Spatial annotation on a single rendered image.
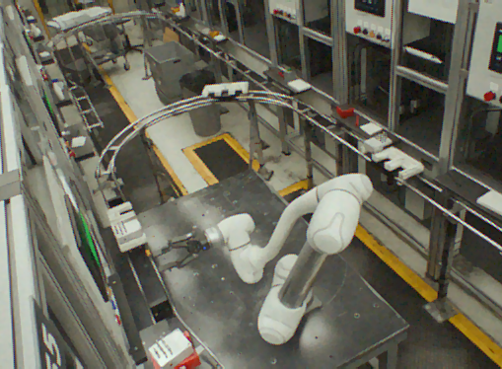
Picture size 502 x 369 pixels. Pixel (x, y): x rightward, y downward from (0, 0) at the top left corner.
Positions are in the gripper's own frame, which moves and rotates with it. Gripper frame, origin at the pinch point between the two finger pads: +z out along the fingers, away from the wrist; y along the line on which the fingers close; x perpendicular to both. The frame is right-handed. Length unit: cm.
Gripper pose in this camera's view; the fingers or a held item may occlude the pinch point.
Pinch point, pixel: (162, 259)
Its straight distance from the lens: 192.5
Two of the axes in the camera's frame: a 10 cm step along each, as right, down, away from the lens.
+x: 4.4, 4.8, -7.6
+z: -8.9, 3.7, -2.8
